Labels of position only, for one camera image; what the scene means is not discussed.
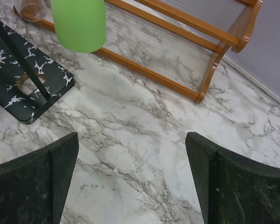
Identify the gold wine glass rack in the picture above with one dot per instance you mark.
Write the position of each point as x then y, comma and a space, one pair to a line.
30, 81

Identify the green plastic wine glass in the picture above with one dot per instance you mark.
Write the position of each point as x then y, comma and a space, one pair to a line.
80, 25

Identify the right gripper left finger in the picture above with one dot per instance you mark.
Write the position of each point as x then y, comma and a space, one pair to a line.
34, 187

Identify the clear short wine glass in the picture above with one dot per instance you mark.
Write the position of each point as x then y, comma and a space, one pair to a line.
33, 10

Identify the orange wooden shelf rack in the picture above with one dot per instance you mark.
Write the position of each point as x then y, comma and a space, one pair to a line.
178, 44

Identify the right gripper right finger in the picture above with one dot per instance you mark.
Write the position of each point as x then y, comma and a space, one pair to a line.
231, 188

